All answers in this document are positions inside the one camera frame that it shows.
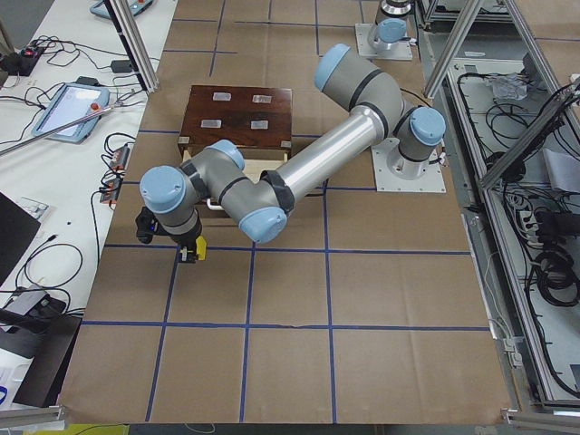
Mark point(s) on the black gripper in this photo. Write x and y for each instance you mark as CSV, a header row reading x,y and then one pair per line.
x,y
188,238

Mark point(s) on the yellow block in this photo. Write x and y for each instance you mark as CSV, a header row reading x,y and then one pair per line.
x,y
201,248

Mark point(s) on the light wooden drawer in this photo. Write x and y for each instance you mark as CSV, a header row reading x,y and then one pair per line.
x,y
241,182

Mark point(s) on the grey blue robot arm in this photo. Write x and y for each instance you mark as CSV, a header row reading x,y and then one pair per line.
x,y
376,110

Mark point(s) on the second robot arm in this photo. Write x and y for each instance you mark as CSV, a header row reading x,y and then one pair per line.
x,y
390,25

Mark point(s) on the dark wooden drawer cabinet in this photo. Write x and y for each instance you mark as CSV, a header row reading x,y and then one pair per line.
x,y
236,116

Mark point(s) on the blue teach pendant tablet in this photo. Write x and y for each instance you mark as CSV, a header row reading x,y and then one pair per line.
x,y
72,102

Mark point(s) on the black power adapter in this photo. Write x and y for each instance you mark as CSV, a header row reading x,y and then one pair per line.
x,y
121,66

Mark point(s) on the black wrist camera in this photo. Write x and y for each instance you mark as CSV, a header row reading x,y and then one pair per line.
x,y
146,225

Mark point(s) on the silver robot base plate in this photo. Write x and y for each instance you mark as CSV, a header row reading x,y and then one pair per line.
x,y
393,173

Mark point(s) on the aluminium frame post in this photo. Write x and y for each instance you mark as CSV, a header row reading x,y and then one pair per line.
x,y
128,32

